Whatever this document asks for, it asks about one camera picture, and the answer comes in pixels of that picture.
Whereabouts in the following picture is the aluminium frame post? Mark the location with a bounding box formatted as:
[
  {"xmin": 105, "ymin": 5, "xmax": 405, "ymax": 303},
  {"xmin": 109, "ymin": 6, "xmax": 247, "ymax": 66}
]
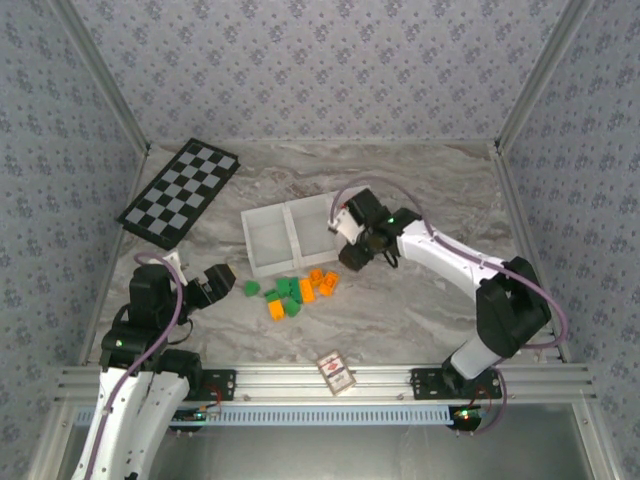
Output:
[
  {"xmin": 49, "ymin": 0, "xmax": 153, "ymax": 154},
  {"xmin": 493, "ymin": 0, "xmax": 597, "ymax": 154}
]

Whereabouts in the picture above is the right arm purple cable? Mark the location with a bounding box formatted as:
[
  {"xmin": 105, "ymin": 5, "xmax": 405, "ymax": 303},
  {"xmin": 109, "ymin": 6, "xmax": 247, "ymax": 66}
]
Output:
[{"xmin": 327, "ymin": 178, "xmax": 569, "ymax": 439}]

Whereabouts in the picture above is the light blue cable duct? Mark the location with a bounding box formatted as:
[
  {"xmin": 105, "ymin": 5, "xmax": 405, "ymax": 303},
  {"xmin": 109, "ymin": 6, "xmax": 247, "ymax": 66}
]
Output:
[{"xmin": 74, "ymin": 403, "xmax": 454, "ymax": 427}]

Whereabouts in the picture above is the playing card box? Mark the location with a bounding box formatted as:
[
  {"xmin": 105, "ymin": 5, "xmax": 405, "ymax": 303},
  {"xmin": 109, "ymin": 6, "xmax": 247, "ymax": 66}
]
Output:
[{"xmin": 316, "ymin": 349, "xmax": 357, "ymax": 397}]

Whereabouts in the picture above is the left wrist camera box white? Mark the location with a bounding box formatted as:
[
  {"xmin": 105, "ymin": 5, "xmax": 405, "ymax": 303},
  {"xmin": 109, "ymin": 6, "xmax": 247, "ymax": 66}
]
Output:
[{"xmin": 162, "ymin": 248, "xmax": 190, "ymax": 287}]

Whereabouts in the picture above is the black grey checkerboard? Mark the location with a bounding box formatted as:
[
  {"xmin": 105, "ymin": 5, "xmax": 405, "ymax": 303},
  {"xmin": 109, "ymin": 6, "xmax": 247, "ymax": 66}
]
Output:
[{"xmin": 117, "ymin": 138, "xmax": 242, "ymax": 253}]

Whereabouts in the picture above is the small circuit board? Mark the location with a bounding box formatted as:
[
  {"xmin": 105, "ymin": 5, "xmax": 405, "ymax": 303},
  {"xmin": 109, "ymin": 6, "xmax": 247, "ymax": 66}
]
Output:
[
  {"xmin": 451, "ymin": 405, "xmax": 489, "ymax": 425},
  {"xmin": 169, "ymin": 405, "xmax": 222, "ymax": 425}
]

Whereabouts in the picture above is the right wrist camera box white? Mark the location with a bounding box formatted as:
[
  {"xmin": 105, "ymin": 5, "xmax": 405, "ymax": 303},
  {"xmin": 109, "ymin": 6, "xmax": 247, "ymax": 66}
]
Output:
[{"xmin": 327, "ymin": 205, "xmax": 371, "ymax": 247}]

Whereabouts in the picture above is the aluminium side rail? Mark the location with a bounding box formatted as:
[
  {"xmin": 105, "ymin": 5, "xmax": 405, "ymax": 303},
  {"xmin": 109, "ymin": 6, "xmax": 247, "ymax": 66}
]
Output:
[{"xmin": 487, "ymin": 141, "xmax": 572, "ymax": 364}]

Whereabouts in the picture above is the aluminium cross rail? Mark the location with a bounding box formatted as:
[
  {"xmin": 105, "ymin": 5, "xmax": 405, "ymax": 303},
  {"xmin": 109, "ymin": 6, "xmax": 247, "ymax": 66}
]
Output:
[{"xmin": 54, "ymin": 363, "xmax": 599, "ymax": 404}]

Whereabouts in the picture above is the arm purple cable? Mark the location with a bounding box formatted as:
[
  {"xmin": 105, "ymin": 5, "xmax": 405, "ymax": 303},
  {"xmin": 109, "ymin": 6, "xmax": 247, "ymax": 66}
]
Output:
[
  {"xmin": 74, "ymin": 252, "xmax": 184, "ymax": 480},
  {"xmin": 327, "ymin": 178, "xmax": 569, "ymax": 439}
]

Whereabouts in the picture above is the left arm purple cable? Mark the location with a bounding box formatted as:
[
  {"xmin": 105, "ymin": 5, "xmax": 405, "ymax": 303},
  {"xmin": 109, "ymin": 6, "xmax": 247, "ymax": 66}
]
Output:
[{"xmin": 74, "ymin": 252, "xmax": 184, "ymax": 480}]

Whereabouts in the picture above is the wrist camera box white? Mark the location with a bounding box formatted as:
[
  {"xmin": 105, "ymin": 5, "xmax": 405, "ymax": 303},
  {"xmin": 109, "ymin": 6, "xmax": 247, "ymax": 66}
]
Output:
[
  {"xmin": 327, "ymin": 205, "xmax": 371, "ymax": 247},
  {"xmin": 162, "ymin": 248, "xmax": 190, "ymax": 287}
]

